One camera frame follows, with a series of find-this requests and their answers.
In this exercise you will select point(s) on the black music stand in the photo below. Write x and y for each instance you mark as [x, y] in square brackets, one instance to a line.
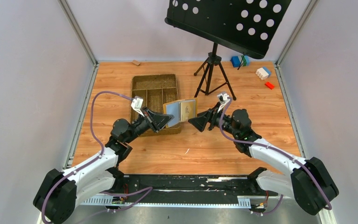
[245, 26]

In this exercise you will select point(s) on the red toy block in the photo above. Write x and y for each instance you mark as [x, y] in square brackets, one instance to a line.
[269, 85]

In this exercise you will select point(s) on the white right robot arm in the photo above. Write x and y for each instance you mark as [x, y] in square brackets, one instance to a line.
[305, 180]

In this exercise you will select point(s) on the small wooden block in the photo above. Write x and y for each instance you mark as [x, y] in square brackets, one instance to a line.
[135, 62]

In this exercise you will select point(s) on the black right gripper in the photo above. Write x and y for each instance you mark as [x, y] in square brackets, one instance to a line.
[211, 116]

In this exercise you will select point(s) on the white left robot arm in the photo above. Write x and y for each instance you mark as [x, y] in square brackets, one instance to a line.
[62, 191]

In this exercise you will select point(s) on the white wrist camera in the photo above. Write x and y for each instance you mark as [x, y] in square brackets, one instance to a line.
[136, 105]
[223, 98]

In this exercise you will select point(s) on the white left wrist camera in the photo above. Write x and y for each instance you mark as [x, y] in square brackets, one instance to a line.
[136, 105]

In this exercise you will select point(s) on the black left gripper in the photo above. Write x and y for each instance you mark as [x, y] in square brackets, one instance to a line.
[149, 121]

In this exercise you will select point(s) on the blue green toy block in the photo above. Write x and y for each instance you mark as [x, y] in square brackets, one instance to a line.
[240, 61]

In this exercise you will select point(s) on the woven straw divided tray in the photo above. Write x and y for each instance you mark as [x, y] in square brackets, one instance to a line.
[156, 90]

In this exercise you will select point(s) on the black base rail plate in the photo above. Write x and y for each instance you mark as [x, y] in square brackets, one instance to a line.
[189, 189]

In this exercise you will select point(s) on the white blue toy block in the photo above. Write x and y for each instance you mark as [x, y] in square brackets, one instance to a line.
[263, 73]

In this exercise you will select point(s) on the beige illustrated card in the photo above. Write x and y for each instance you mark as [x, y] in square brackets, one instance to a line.
[187, 110]

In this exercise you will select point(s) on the yellow leather card holder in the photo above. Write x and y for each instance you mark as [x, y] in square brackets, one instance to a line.
[174, 109]

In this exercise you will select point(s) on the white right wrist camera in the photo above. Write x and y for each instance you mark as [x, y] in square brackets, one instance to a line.
[223, 98]

